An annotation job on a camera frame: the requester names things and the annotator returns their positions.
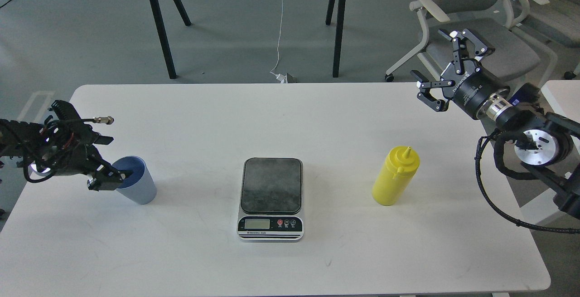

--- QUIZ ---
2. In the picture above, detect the white power plug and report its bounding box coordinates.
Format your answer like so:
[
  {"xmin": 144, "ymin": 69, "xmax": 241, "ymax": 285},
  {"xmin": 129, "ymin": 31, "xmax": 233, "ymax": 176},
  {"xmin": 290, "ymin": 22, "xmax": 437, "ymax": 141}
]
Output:
[{"xmin": 274, "ymin": 73, "xmax": 288, "ymax": 84}]

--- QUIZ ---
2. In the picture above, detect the white hanging cable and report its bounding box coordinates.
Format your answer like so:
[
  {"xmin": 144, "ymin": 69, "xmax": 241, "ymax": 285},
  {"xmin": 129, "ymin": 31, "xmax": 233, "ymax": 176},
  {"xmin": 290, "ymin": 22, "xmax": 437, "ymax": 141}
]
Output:
[{"xmin": 270, "ymin": 0, "xmax": 286, "ymax": 76}]

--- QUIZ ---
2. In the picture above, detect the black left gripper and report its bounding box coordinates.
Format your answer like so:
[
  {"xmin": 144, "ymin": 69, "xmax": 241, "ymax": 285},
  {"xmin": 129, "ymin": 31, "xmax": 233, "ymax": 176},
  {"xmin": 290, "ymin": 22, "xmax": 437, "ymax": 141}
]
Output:
[{"xmin": 27, "ymin": 99, "xmax": 128, "ymax": 191}]

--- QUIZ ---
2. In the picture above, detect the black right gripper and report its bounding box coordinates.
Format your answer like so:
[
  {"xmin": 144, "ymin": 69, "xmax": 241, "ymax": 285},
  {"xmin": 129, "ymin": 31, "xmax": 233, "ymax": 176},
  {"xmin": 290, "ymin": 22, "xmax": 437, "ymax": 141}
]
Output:
[{"xmin": 411, "ymin": 28, "xmax": 510, "ymax": 121}]

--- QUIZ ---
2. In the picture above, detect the digital kitchen scale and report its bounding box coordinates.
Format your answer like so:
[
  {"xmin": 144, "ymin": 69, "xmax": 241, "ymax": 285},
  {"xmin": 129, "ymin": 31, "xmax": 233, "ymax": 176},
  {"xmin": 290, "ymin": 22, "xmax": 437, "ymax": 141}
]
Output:
[{"xmin": 237, "ymin": 158, "xmax": 305, "ymax": 243}]

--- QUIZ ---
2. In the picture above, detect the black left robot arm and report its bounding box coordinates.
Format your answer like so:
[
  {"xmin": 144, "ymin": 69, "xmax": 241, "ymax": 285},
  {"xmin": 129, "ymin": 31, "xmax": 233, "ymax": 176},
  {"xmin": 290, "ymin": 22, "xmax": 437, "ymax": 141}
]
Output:
[{"xmin": 1, "ymin": 99, "xmax": 133, "ymax": 191}]

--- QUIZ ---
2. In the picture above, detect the yellow squeeze bottle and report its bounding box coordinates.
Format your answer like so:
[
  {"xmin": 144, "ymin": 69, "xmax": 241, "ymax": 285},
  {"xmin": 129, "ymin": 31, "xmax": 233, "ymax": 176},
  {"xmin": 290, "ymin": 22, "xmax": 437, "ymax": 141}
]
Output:
[{"xmin": 372, "ymin": 146, "xmax": 421, "ymax": 206}]

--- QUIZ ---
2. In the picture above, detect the grey office chair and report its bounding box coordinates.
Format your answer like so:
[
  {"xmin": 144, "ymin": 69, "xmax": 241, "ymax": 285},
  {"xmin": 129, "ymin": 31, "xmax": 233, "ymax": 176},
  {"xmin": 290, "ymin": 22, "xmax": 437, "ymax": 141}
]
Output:
[
  {"xmin": 385, "ymin": 0, "xmax": 539, "ymax": 100},
  {"xmin": 503, "ymin": 0, "xmax": 579, "ymax": 88}
]

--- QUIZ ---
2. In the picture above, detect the blue plastic cup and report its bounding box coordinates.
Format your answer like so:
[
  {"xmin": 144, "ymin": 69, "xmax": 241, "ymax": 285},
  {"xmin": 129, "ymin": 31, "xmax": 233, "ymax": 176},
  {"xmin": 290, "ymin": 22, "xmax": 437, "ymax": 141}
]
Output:
[{"xmin": 112, "ymin": 155, "xmax": 157, "ymax": 205}]

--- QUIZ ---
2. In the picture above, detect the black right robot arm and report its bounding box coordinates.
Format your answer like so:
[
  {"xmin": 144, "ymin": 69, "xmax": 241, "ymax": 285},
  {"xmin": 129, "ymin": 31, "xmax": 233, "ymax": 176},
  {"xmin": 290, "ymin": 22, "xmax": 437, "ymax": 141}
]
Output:
[{"xmin": 411, "ymin": 29, "xmax": 579, "ymax": 234}]

